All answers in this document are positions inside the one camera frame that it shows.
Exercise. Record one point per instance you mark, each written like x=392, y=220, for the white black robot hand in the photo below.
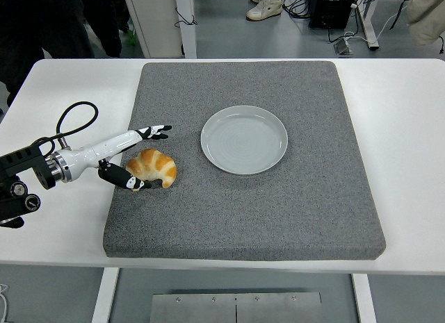
x=104, y=146

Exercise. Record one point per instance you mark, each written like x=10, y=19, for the white desk leg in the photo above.
x=369, y=24

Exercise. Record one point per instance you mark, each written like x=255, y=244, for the round grey plate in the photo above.
x=243, y=142

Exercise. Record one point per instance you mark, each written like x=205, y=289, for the black computer case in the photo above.
x=330, y=10

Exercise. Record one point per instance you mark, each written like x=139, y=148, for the small green object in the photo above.
x=131, y=36

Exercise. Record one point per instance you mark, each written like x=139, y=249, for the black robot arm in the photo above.
x=21, y=159

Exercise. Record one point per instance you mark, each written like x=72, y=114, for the white upright post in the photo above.
x=187, y=10

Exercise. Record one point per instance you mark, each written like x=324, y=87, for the beige fabric bag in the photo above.
x=426, y=17

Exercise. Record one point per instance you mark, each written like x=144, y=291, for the small grey floor box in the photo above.
x=343, y=47

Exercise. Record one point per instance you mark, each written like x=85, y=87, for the grey metal plate with screws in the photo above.
x=208, y=309

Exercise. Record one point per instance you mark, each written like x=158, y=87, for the white cabinet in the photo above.
x=156, y=21

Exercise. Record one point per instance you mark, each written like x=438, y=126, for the person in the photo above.
x=52, y=21

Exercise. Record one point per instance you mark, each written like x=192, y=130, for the grey speckled mat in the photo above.
x=243, y=215

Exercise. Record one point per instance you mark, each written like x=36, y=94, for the white table leg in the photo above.
x=104, y=295
x=365, y=298

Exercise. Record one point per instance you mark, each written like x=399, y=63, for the golden croissant bread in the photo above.
x=156, y=163

